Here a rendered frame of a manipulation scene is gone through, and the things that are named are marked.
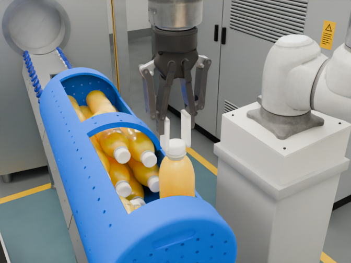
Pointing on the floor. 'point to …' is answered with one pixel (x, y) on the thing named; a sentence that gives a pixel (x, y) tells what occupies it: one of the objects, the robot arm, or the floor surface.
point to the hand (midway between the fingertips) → (175, 131)
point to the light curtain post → (121, 49)
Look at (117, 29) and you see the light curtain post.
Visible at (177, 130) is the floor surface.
